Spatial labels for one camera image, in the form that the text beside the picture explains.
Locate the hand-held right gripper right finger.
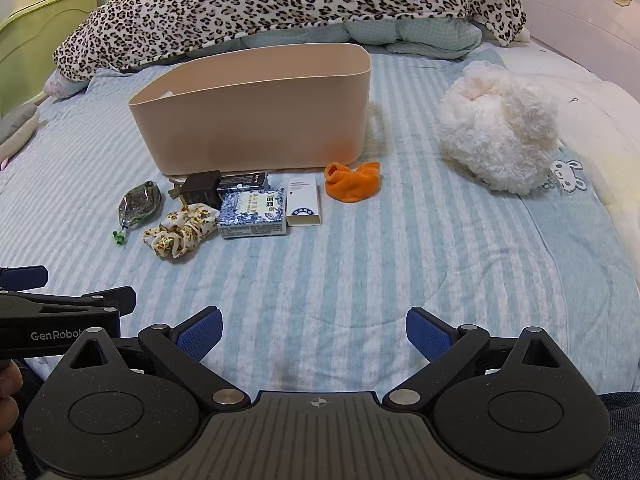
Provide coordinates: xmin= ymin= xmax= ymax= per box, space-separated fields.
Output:
xmin=382 ymin=306 xmax=567 ymax=408

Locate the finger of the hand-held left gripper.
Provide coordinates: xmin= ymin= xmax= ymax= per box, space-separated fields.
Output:
xmin=75 ymin=287 xmax=137 ymax=317
xmin=0 ymin=266 xmax=50 ymax=292

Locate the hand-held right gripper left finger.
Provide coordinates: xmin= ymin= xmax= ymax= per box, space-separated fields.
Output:
xmin=61 ymin=307 xmax=252 ymax=408

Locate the floral fabric scrunchie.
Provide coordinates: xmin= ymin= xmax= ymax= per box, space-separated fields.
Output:
xmin=143 ymin=203 xmax=221 ymax=260

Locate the clear green snack packet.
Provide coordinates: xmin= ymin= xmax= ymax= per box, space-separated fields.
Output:
xmin=111 ymin=180 xmax=164 ymax=247

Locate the blue white patterned box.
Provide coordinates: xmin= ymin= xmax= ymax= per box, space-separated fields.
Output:
xmin=217 ymin=187 xmax=288 ymax=239

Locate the small black box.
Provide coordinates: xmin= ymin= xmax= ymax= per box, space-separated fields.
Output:
xmin=216 ymin=172 xmax=270 ymax=192

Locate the white card box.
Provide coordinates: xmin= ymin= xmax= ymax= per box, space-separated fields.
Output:
xmin=285 ymin=174 xmax=323 ymax=227

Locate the beige plastic storage basket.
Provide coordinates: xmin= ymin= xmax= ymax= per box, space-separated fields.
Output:
xmin=128 ymin=43 xmax=372 ymax=179

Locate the person's left hand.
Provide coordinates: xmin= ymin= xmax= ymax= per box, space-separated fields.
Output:
xmin=0 ymin=360 xmax=22 ymax=456

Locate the blue striped bed sheet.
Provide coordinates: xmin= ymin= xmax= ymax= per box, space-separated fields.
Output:
xmin=0 ymin=45 xmax=640 ymax=401

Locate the grey plush toy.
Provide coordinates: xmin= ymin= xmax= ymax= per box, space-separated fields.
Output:
xmin=0 ymin=105 xmax=41 ymax=167

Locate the pink pillow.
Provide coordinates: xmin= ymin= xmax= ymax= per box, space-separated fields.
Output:
xmin=44 ymin=72 xmax=92 ymax=99

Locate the white fluffy plush toy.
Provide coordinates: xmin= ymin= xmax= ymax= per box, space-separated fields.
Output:
xmin=436 ymin=61 xmax=560 ymax=196

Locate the person's jeans leg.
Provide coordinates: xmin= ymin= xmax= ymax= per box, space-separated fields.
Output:
xmin=595 ymin=392 xmax=640 ymax=480

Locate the green bedside cabinet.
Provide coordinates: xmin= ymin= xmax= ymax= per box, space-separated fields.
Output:
xmin=0 ymin=0 xmax=101 ymax=117

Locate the cream white bed cover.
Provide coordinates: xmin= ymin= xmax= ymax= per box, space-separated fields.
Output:
xmin=500 ymin=35 xmax=640 ymax=276

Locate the light green checked quilt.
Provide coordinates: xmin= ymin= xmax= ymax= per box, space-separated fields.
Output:
xmin=185 ymin=14 xmax=484 ymax=64

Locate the leopard print blanket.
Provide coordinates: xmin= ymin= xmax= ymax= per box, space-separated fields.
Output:
xmin=52 ymin=0 xmax=529 ymax=86

